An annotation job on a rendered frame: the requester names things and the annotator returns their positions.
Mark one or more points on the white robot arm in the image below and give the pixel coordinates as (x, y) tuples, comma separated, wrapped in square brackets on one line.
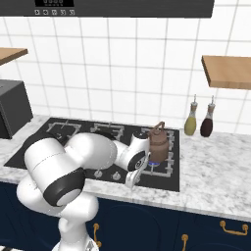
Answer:
[(49, 158)]

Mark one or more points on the yellow oil bottle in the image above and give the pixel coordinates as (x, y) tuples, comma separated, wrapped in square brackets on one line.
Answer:
[(190, 124)]

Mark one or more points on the black hob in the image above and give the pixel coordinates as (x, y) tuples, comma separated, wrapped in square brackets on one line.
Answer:
[(163, 178)]

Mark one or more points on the dark range hood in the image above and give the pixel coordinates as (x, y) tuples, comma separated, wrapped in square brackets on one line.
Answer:
[(130, 8)]

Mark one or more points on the brown kettle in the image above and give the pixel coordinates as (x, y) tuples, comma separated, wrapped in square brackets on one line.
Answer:
[(159, 143)]

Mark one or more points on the wooden wall shelf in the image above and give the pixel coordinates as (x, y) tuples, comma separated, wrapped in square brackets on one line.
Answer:
[(10, 54), (228, 72)]

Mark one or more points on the navy drawer front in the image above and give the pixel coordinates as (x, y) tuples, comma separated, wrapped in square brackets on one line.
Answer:
[(222, 241)]

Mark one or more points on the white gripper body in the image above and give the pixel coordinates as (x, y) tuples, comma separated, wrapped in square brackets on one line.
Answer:
[(134, 176)]

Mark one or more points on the silver hob knob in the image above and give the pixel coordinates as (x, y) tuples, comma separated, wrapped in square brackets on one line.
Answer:
[(98, 173), (116, 176)]

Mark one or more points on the black box appliance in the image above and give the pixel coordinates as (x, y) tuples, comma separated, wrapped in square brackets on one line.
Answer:
[(13, 106)]

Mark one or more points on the dark vinegar bottle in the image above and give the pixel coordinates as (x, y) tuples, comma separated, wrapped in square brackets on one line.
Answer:
[(206, 125)]

